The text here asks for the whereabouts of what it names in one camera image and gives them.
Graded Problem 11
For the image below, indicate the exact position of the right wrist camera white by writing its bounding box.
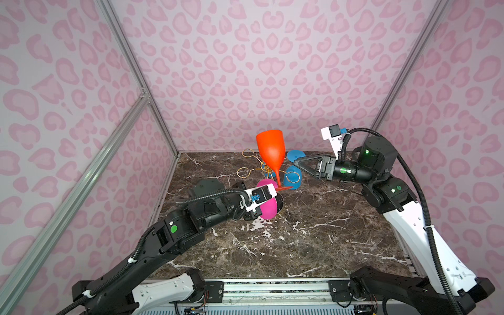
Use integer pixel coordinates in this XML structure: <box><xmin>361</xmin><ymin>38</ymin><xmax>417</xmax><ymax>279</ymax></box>
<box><xmin>320</xmin><ymin>124</ymin><xmax>348</xmax><ymax>160</ymax></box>

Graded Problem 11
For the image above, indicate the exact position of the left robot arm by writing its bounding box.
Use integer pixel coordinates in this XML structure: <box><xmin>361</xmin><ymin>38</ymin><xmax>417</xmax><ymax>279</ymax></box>
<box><xmin>60</xmin><ymin>178</ymin><xmax>284</xmax><ymax>314</ymax></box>

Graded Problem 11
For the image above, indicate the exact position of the blue wine glass front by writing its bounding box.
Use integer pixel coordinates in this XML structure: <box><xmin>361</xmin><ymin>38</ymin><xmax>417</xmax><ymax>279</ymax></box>
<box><xmin>283</xmin><ymin>150</ymin><xmax>306</xmax><ymax>190</ymax></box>

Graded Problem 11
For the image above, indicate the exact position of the gold wire glass rack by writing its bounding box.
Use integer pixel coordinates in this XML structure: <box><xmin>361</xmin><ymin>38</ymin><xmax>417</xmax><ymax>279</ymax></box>
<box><xmin>236</xmin><ymin>148</ymin><xmax>285</xmax><ymax>204</ymax></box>

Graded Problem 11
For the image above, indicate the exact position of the aluminium frame strut diagonal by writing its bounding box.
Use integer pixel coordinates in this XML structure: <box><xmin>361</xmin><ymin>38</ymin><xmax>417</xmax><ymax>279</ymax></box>
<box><xmin>1</xmin><ymin>95</ymin><xmax>150</xmax><ymax>314</ymax></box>

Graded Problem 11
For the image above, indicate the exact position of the blue wine glass rear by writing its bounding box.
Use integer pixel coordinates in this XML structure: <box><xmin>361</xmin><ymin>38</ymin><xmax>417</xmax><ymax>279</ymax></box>
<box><xmin>262</xmin><ymin>165</ymin><xmax>276</xmax><ymax>179</ymax></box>

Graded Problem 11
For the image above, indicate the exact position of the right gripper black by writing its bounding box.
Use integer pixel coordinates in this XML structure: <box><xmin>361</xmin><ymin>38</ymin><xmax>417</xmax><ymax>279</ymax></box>
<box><xmin>297</xmin><ymin>153</ymin><xmax>376</xmax><ymax>185</ymax></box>

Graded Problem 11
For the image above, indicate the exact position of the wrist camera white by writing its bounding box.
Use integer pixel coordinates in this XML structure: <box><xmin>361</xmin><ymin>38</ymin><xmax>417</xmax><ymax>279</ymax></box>
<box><xmin>245</xmin><ymin>184</ymin><xmax>277</xmax><ymax>209</ymax></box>
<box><xmin>320</xmin><ymin>124</ymin><xmax>348</xmax><ymax>160</ymax></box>

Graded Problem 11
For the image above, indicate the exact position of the blue wine glass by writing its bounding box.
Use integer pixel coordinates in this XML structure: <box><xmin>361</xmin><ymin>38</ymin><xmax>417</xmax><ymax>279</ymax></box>
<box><xmin>262</xmin><ymin>165</ymin><xmax>276</xmax><ymax>179</ymax></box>
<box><xmin>283</xmin><ymin>150</ymin><xmax>306</xmax><ymax>190</ymax></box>

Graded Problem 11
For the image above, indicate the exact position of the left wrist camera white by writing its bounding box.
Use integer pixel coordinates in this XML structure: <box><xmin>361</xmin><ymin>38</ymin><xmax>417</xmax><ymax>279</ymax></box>
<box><xmin>245</xmin><ymin>184</ymin><xmax>277</xmax><ymax>209</ymax></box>

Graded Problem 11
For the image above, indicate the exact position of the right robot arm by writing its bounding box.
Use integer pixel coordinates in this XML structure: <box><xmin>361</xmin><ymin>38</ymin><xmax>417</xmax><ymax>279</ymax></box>
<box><xmin>294</xmin><ymin>136</ymin><xmax>496</xmax><ymax>314</ymax></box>

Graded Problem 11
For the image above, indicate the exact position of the magenta wine glass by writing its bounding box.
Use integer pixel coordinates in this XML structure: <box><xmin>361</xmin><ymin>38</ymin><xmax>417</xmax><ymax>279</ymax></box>
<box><xmin>257</xmin><ymin>178</ymin><xmax>283</xmax><ymax>220</ymax></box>

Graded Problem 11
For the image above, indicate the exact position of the red wine glass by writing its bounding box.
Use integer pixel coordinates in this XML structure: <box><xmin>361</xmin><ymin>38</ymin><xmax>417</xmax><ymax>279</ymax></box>
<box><xmin>256</xmin><ymin>129</ymin><xmax>292</xmax><ymax>191</ymax></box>

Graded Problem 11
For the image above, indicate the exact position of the aluminium mounting rail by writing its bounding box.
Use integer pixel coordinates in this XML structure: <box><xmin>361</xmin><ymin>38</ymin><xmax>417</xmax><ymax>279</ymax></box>
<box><xmin>129</xmin><ymin>277</ymin><xmax>450</xmax><ymax>315</ymax></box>

